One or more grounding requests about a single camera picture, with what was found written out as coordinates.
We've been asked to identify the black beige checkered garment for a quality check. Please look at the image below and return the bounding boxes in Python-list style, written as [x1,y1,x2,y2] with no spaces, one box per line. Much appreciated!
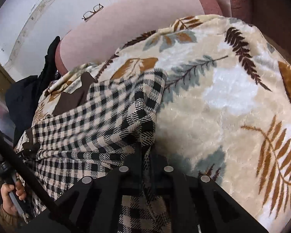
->
[26,69,171,232]

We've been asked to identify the black clothing pile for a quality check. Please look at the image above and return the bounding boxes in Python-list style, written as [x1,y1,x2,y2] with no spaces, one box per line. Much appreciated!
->
[5,36,60,146]

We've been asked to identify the person's left hand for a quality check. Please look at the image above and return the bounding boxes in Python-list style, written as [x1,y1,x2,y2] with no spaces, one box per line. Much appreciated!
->
[0,173,27,216]

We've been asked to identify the beige leaf-pattern fleece blanket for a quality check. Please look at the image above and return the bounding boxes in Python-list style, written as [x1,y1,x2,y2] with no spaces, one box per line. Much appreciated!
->
[14,14,291,233]

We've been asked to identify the pink bolster pillow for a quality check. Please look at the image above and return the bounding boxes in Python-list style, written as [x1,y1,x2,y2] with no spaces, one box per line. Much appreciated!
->
[55,0,222,75]

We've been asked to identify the dark-rimmed eyeglasses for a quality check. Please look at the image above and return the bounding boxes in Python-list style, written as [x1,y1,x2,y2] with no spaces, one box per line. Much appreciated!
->
[82,4,104,21]

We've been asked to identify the brown headboard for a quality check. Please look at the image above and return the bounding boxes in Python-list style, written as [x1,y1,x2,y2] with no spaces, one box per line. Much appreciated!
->
[231,0,291,56]

